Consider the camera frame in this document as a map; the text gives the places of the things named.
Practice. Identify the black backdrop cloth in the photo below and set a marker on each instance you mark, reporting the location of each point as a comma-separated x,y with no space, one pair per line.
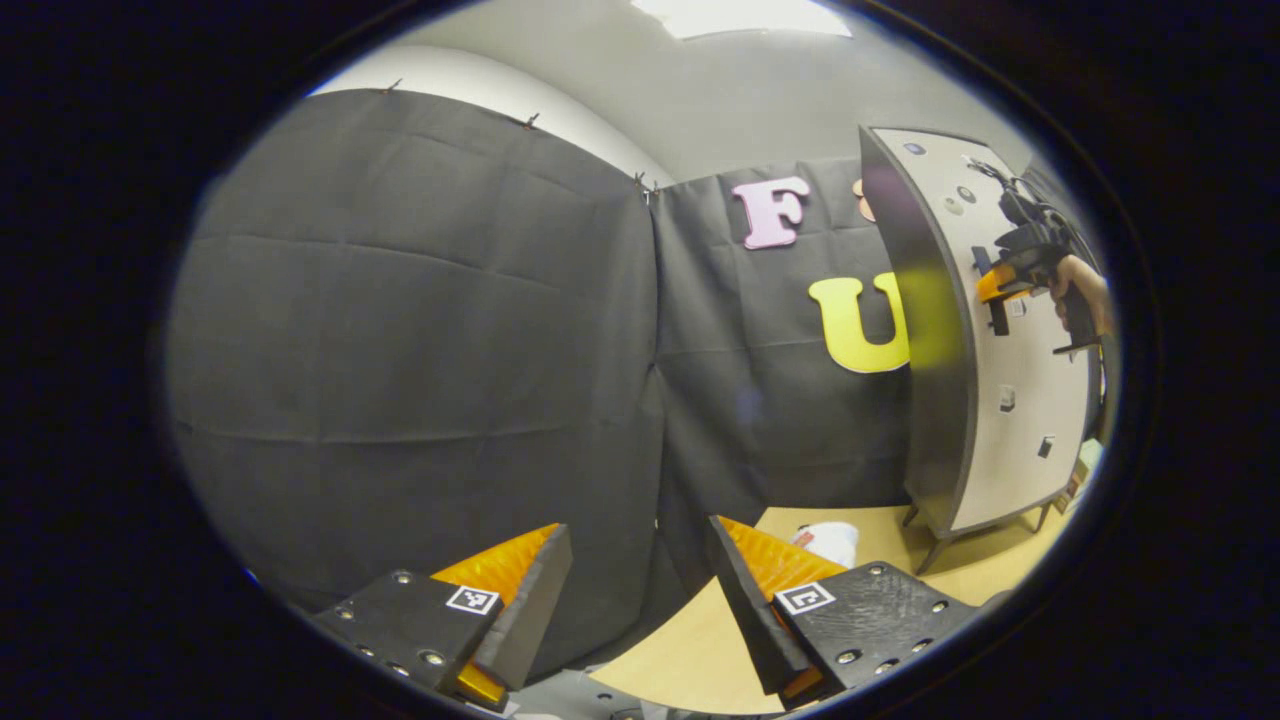
400,330

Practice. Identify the white fluffy plush toy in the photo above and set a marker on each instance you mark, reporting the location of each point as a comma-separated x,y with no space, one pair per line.
830,545

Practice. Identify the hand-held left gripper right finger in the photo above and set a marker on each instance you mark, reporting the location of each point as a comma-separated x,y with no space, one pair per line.
750,610

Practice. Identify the white cabinet door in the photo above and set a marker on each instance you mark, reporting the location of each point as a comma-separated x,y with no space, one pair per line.
1015,450

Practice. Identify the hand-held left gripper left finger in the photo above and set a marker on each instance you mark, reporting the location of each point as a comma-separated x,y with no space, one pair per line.
530,610

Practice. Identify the grey cabinet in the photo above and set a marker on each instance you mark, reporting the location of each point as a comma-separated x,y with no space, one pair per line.
925,420

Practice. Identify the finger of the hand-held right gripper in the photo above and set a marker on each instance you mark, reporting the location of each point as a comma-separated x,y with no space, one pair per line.
1003,283

